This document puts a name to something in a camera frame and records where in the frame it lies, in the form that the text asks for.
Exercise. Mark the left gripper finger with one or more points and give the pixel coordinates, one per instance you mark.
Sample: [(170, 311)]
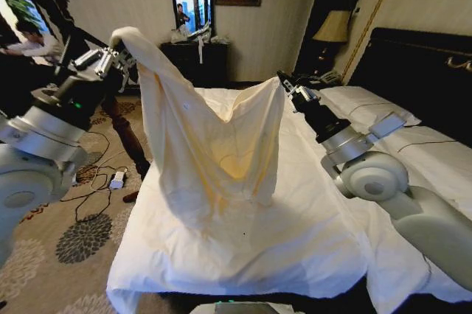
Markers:
[(107, 63), (90, 59)]

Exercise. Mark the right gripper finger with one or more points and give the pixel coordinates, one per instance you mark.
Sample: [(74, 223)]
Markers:
[(291, 98), (298, 87)]

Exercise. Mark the cream yellow garment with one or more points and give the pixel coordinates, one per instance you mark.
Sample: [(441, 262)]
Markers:
[(206, 144)]

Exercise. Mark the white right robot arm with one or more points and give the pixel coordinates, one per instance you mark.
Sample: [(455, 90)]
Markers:
[(424, 225)]

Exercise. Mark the grey desk telephone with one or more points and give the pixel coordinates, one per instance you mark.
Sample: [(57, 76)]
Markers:
[(330, 77)]

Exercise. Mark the white pillow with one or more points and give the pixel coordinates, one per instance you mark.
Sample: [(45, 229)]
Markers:
[(365, 105), (439, 166)]

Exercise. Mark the person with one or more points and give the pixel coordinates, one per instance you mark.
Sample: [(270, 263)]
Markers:
[(35, 43), (182, 15)]

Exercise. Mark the dark desk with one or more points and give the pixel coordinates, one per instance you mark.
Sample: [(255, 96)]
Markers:
[(22, 82)]

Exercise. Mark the table lamp beige shade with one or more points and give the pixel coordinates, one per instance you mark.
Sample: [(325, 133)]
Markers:
[(332, 28)]

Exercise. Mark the white crumpled item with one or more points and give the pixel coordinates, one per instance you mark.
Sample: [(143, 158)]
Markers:
[(178, 35)]

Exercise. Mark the dark wooden dresser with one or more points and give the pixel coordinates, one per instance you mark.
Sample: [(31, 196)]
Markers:
[(184, 65)]

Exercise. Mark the white power adapter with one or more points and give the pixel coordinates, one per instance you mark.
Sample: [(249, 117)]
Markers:
[(117, 180)]

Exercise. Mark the white cloth strip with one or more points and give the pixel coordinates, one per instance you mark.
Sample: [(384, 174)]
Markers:
[(201, 50)]

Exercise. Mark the dark wooden headboard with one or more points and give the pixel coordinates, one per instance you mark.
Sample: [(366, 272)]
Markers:
[(416, 70)]

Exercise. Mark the dark framed mirror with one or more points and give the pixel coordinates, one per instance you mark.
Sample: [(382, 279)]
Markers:
[(191, 0)]

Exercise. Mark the white duvet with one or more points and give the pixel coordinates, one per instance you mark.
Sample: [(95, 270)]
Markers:
[(258, 255)]

